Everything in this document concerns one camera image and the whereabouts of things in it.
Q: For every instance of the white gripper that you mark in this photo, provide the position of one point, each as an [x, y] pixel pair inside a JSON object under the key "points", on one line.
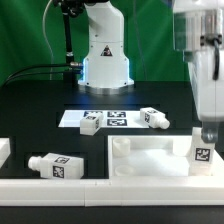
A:
{"points": [[208, 93]]}

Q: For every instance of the white square tabletop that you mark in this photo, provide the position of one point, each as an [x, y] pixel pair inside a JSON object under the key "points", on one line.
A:
{"points": [[148, 156]]}

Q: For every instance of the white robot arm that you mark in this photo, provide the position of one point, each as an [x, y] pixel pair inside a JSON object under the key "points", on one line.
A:
{"points": [[198, 32]]}

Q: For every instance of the white sheet with markers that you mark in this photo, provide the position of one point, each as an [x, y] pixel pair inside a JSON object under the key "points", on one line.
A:
{"points": [[111, 118]]}

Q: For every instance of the white front fence bar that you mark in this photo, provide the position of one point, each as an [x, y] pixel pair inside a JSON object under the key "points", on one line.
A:
{"points": [[135, 191]]}

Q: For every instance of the white fence bar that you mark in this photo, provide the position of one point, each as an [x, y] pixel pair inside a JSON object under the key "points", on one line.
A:
{"points": [[4, 150], [135, 191]]}

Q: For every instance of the white left fence bar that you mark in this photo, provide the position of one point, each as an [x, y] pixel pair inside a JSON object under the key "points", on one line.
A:
{"points": [[4, 150]]}

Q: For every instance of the black camera stand pole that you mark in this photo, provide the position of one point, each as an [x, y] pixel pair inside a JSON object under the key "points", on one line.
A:
{"points": [[70, 9]]}

